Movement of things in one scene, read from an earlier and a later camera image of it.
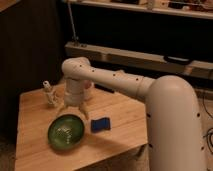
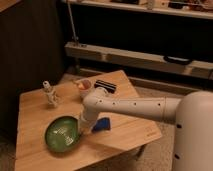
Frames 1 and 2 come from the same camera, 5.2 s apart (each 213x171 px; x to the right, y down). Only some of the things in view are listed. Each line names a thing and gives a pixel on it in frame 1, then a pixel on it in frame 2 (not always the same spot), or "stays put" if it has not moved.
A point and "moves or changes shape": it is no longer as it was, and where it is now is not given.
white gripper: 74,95 → 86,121
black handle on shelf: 177,60 stays put
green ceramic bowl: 66,131 moves or changes shape
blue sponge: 100,124 stays put
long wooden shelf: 200,69 stays put
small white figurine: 51,93 stays put
